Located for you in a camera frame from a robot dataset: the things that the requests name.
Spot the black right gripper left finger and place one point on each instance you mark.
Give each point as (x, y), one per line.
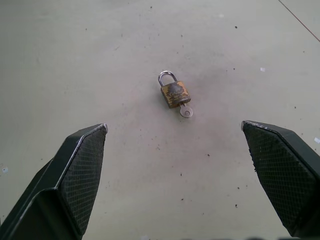
(62, 185)

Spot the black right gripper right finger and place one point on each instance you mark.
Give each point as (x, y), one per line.
(287, 172)

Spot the small silver key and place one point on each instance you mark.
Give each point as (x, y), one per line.
(186, 111)

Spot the worn brass padlock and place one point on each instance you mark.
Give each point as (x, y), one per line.
(173, 91)

